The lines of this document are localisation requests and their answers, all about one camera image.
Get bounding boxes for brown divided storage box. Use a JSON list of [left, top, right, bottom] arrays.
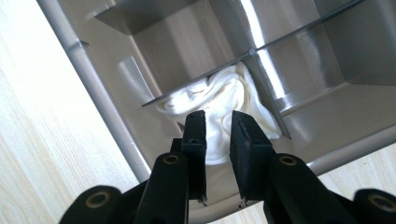
[[36, 0, 396, 224]]

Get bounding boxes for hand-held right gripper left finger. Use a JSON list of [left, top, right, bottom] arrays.
[[170, 109, 208, 207]]

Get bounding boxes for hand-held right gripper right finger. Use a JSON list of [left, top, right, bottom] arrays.
[[229, 109, 276, 208]]

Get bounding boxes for white sock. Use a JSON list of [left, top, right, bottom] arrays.
[[155, 62, 283, 141], [204, 116, 235, 166]]

